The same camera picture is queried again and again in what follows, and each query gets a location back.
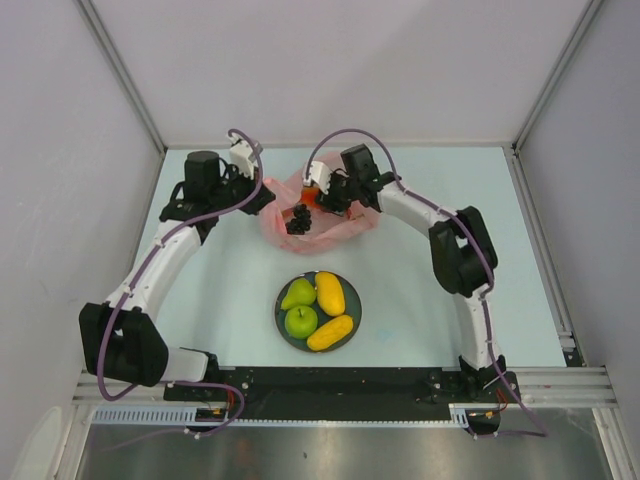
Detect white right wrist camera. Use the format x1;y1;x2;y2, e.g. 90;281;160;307
302;160;333;194

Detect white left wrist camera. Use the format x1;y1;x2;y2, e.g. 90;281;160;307
229;136;258;180

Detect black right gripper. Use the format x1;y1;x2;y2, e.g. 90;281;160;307
314;171;360;218

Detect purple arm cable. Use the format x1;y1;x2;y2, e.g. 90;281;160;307
98;128;265;402
305;128;547;437

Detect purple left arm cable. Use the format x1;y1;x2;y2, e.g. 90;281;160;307
98;128;265;402

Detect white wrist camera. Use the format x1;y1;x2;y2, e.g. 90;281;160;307
302;160;333;194
229;136;258;180

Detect black fake grapes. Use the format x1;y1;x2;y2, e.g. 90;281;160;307
285;203;312;236

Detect green fake apple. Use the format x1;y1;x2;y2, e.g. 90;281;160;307
284;305;318;339

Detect yellow fake mango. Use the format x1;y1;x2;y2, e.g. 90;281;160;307
306;315;354;352

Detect green fake pear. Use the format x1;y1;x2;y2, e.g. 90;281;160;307
280;277;317;310

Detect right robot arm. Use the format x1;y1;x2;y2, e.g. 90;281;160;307
303;144;505;401

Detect dark teal ceramic plate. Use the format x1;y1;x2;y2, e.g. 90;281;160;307
274;271;363;353

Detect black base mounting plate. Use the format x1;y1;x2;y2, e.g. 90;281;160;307
164;365;522;421

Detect aluminium frame rail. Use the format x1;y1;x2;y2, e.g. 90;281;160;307
514;367;618;409

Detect orange fake fruit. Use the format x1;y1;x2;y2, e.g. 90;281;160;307
300;187;320;208

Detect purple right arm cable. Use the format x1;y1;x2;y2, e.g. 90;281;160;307
305;128;547;437

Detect pink plastic bag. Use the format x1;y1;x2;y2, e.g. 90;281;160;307
258;169;380;254

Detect white slotted cable duct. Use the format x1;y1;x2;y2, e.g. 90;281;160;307
93;405;198;426

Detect yellow fake lemon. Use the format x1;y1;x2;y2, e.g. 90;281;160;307
315;271;346;317

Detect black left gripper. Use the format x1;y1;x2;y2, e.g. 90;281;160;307
209;162;274;216

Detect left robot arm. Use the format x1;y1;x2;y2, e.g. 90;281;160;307
79;139;275;400

